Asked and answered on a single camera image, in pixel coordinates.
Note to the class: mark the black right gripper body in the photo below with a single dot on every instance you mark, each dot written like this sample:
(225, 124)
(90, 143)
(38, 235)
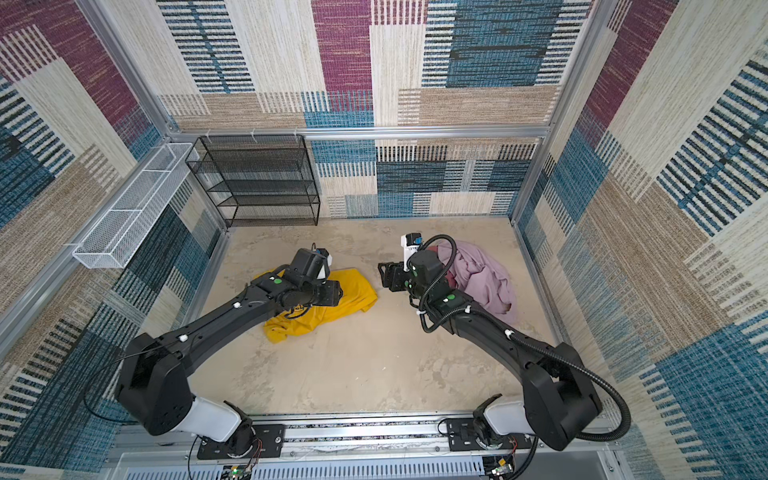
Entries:
(400, 280)

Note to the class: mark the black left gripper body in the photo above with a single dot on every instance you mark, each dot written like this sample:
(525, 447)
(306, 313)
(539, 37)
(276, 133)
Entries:
(326, 294)

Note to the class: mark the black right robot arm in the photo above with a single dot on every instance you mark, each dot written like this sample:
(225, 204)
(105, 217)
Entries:
(560, 395)

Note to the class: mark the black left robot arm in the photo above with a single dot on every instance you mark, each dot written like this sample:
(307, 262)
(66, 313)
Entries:
(153, 384)

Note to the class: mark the lilac ribbed cloth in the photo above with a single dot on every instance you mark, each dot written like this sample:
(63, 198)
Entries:
(483, 278)

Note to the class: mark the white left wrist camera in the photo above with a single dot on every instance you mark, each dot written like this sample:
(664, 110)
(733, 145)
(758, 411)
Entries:
(325, 260)

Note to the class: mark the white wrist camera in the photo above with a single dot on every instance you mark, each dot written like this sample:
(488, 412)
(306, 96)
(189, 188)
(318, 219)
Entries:
(410, 243)
(325, 260)

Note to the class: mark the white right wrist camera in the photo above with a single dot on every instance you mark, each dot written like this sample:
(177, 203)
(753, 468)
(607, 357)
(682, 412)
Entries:
(410, 243)

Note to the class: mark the black wire mesh shelf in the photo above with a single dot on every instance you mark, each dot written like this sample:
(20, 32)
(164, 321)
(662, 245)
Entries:
(257, 180)

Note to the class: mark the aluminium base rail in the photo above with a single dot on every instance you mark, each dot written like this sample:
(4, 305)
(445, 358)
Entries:
(395, 445)

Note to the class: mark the aluminium horizontal frame bar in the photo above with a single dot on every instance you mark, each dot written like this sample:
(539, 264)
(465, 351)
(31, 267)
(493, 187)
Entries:
(379, 133)

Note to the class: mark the white wire mesh basket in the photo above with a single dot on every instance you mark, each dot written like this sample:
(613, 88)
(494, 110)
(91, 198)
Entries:
(113, 241)

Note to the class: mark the aluminium frame corner post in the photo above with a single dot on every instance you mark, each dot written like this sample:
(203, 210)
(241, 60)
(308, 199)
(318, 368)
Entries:
(582, 53)

